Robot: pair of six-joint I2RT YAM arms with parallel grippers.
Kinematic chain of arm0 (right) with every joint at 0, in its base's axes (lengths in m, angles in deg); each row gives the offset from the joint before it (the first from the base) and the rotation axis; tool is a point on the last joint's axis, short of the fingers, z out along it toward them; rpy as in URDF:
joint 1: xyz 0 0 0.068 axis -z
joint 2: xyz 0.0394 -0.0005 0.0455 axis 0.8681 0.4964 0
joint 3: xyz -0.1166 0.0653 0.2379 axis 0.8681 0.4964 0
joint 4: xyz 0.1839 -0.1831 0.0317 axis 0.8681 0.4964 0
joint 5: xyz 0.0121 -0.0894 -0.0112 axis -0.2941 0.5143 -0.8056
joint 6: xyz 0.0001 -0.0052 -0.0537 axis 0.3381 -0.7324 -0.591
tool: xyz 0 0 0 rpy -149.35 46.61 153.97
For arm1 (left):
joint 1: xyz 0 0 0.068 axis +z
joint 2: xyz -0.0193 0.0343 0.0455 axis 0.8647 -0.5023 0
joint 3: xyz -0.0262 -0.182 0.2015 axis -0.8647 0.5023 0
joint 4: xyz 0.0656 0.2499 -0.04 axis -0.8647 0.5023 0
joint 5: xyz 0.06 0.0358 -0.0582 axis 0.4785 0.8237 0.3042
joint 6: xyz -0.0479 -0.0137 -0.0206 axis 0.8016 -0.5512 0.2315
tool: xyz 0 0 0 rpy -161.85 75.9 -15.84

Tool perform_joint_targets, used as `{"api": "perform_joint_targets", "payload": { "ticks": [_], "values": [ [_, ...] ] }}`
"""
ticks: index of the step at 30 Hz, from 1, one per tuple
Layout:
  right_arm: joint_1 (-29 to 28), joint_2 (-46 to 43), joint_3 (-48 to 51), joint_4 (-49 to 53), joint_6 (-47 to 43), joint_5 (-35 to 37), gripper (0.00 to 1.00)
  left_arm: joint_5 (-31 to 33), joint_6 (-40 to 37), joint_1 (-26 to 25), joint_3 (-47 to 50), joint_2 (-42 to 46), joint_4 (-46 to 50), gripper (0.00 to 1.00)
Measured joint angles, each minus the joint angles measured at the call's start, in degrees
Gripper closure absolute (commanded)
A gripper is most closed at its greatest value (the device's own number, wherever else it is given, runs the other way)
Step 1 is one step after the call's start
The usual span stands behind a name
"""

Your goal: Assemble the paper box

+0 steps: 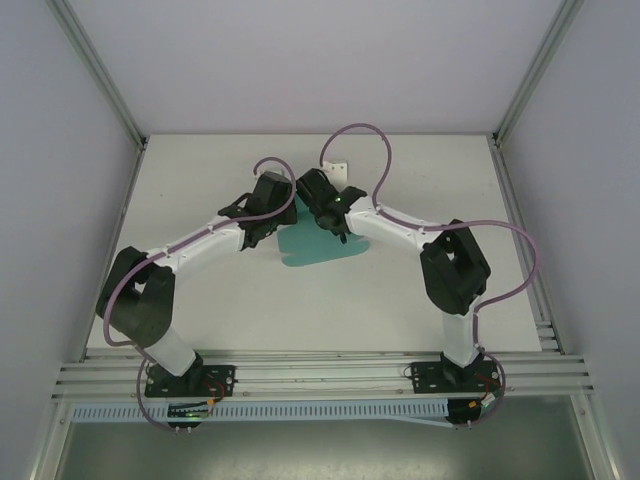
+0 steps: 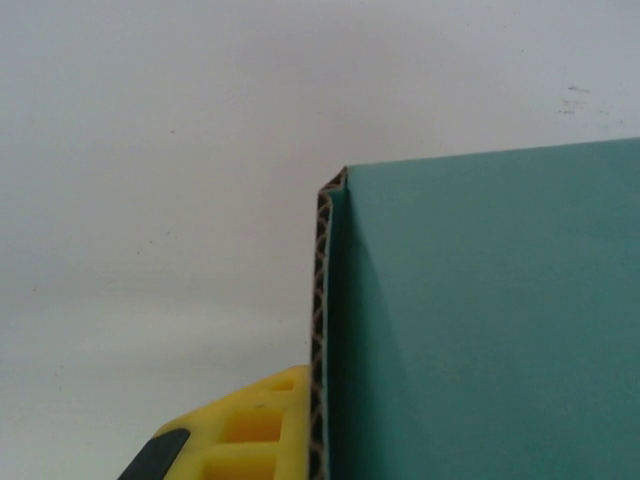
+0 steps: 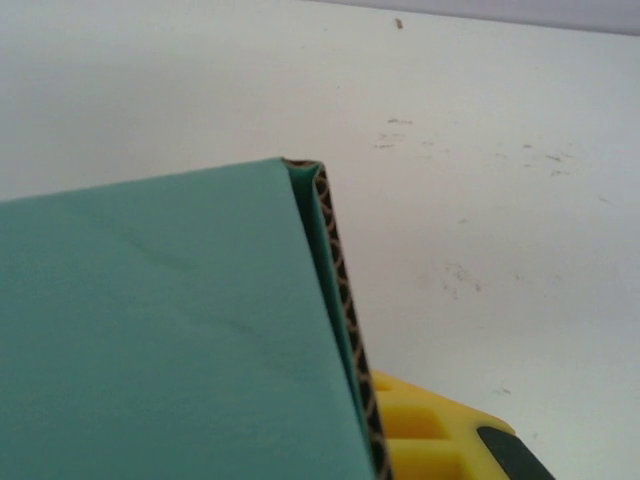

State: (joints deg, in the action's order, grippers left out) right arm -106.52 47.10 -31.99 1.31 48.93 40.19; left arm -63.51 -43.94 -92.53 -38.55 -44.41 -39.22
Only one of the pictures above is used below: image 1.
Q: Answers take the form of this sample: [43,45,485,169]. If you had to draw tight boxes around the aluminium frame post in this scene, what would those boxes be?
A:
[492,0,586,149]
[47,0,149,151]

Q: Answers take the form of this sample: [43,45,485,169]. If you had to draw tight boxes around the aluminium lower frame bar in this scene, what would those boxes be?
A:
[29,399,76,480]
[569,397,624,480]

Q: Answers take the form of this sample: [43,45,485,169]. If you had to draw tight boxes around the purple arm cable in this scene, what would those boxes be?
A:
[102,156,296,432]
[319,122,542,401]

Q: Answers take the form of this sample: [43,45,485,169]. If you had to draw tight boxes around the light blue slotted cable duct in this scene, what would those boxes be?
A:
[72,397,451,426]

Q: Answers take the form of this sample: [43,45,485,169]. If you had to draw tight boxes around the aluminium side rail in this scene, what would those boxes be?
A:
[79,142,149,364]
[489,144,571,357]

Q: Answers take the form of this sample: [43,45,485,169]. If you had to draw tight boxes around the red and orange wires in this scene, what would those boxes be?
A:
[472,372,502,409]
[202,374,229,409]

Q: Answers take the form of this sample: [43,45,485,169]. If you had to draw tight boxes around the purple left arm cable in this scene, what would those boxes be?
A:
[102,156,296,432]

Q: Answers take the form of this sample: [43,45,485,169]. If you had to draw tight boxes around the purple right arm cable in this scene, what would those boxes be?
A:
[319,122,542,401]

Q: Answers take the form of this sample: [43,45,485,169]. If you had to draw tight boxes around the teal cardboard box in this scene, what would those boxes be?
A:
[276,192,371,270]

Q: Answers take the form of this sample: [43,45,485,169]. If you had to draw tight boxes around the black round base unit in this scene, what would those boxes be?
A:
[167,402,211,434]
[447,398,494,430]

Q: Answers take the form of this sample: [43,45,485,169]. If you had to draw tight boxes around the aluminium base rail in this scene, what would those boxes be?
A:
[49,348,594,401]

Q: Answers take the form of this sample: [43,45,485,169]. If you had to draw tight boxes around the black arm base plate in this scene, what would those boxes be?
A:
[144,364,237,399]
[409,360,501,396]

